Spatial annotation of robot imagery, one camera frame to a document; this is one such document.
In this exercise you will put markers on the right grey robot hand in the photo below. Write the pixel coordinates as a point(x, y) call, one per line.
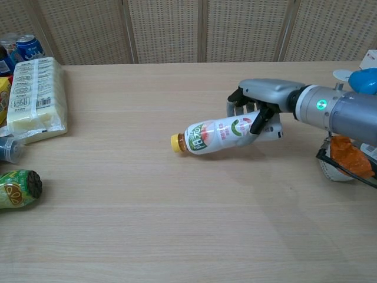
point(268, 91)

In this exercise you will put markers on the yellow drink carton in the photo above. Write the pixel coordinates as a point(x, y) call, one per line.
point(3, 97)

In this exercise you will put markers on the blue plastic dolphin toy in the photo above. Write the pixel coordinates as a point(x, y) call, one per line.
point(363, 81)

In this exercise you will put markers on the white yellow-capped drink bottle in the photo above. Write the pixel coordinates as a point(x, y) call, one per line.
point(215, 135)

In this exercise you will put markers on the pale yellow sponge multipack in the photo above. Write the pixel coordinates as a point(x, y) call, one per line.
point(35, 97)

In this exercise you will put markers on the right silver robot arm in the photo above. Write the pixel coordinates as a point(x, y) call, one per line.
point(332, 109)

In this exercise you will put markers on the grey clear-capped bottle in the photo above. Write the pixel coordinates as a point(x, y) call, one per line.
point(10, 148)

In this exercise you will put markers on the white round paper disc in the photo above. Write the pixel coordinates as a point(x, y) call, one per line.
point(341, 75)

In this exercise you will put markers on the wooden perforated folding screen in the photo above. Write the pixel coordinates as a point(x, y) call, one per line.
point(188, 29)

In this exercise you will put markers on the orange grey snack bag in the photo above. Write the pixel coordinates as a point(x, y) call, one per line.
point(344, 159)

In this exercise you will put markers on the dark barcode package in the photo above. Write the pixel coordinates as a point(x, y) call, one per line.
point(369, 148)

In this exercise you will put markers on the white red small box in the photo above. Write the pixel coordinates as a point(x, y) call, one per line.
point(370, 60)

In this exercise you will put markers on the blue soda can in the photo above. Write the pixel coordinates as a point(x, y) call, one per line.
point(29, 48)

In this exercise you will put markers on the green lemon drink bottle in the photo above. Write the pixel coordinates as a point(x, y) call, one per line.
point(16, 190)

